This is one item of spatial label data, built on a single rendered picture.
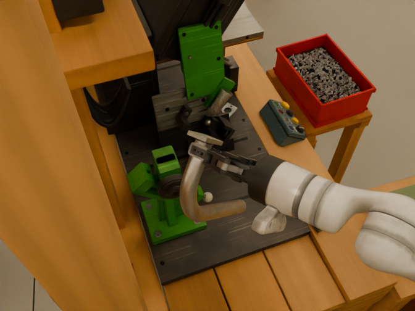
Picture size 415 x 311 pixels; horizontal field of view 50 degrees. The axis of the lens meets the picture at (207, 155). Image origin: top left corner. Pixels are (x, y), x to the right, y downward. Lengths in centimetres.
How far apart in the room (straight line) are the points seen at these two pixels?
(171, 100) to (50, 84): 98
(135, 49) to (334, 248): 78
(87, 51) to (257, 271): 73
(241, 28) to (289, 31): 189
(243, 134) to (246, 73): 28
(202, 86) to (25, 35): 100
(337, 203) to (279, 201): 8
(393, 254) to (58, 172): 42
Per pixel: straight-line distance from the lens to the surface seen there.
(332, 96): 159
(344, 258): 122
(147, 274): 118
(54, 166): 34
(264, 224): 64
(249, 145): 136
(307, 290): 118
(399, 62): 322
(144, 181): 100
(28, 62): 27
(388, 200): 62
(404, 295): 129
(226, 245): 118
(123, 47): 69
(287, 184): 63
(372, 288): 121
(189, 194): 75
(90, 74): 68
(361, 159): 258
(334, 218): 62
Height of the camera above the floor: 197
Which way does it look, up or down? 54 degrees down
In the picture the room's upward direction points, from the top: straight up
